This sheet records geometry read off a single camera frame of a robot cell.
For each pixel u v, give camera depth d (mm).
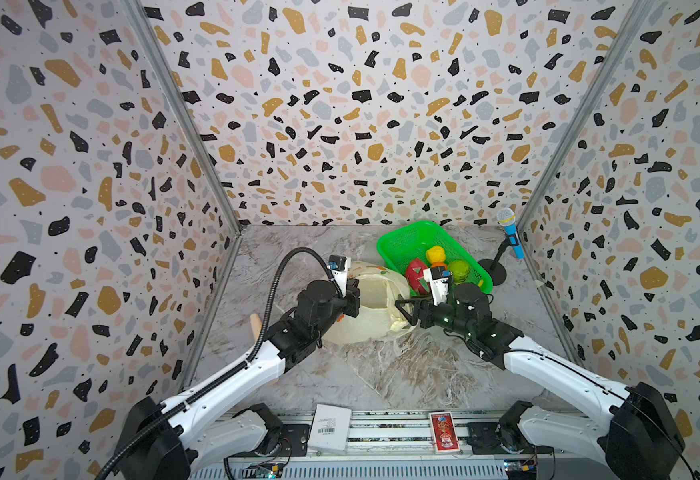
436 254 1063
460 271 973
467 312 595
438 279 698
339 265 628
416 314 689
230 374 463
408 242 1153
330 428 716
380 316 757
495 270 1076
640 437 402
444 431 746
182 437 396
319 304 547
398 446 732
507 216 900
